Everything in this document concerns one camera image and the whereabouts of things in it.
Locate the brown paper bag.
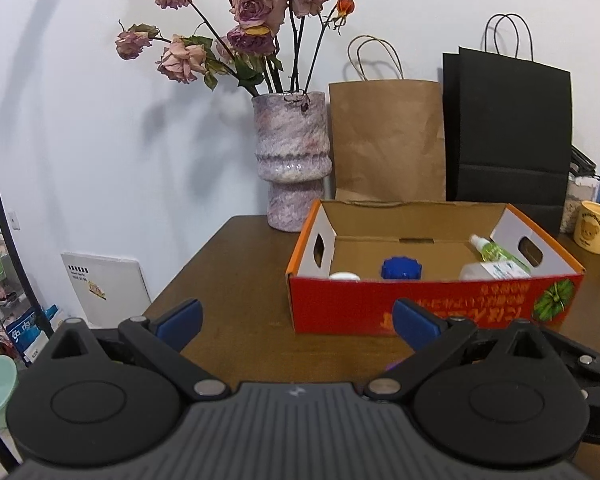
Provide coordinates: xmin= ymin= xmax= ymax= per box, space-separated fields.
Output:
xmin=328 ymin=35 xmax=447 ymax=202

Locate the black paper bag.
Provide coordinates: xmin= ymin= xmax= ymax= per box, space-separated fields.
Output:
xmin=442 ymin=12 xmax=573 ymax=233

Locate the blue white package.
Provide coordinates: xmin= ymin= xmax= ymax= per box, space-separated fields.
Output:
xmin=10 ymin=305 xmax=63 ymax=363

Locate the mottled pink ceramic vase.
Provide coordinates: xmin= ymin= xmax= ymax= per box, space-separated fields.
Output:
xmin=251 ymin=91 xmax=333 ymax=233

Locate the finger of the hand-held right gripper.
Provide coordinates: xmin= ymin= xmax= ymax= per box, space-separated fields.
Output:
xmin=542 ymin=329 xmax=600 ymax=387

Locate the white flat cardboard package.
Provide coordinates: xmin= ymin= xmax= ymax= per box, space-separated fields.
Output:
xmin=61 ymin=252 xmax=153 ymax=326

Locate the yellow bear mug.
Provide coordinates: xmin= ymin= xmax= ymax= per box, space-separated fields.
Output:
xmin=573 ymin=200 xmax=600 ymax=256

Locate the clear jar with black lid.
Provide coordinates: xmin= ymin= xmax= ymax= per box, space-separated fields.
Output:
xmin=560 ymin=145 xmax=600 ymax=233

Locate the dried pink rose bouquet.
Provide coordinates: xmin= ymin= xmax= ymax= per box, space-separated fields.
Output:
xmin=115 ymin=0 xmax=356 ymax=98

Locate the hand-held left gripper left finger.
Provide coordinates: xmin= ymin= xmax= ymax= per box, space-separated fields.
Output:
xmin=30 ymin=297 xmax=231 ymax=403

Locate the green spray bottle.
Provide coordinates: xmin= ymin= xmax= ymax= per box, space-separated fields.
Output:
xmin=469 ymin=234 xmax=531 ymax=275

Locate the red cardboard box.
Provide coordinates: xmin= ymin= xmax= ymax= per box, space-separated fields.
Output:
xmin=286 ymin=199 xmax=586 ymax=337

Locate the blue ridged bottle cap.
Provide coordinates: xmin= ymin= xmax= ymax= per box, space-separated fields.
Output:
xmin=381 ymin=256 xmax=424 ymax=281

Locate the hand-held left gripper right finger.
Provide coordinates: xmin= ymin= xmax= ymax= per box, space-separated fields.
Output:
xmin=365 ymin=297 xmax=556 ymax=403

